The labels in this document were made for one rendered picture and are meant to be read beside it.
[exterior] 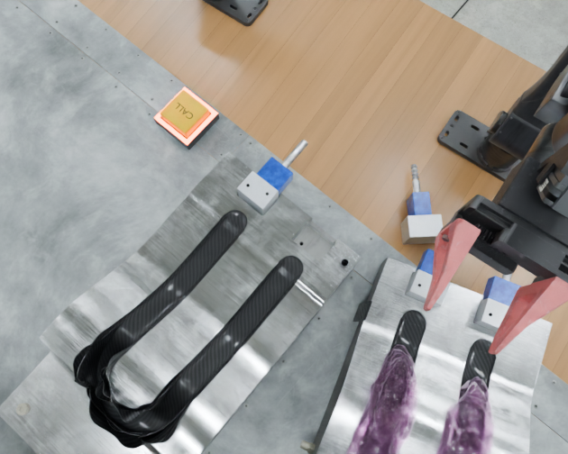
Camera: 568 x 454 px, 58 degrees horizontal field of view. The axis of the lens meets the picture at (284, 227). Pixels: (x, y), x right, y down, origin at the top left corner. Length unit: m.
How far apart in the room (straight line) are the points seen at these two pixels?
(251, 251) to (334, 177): 0.22
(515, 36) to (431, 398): 1.62
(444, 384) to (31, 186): 0.73
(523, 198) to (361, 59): 0.60
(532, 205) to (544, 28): 1.79
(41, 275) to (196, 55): 0.47
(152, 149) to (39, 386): 0.41
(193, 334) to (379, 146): 0.45
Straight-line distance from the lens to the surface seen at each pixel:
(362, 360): 0.76
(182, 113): 0.91
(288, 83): 0.97
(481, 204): 0.46
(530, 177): 0.47
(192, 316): 0.76
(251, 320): 0.76
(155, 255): 0.79
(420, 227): 0.84
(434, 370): 0.80
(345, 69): 0.99
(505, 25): 2.18
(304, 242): 0.79
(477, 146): 0.96
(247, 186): 0.77
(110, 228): 0.91
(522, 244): 0.46
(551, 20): 2.27
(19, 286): 0.94
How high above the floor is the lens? 1.63
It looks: 75 degrees down
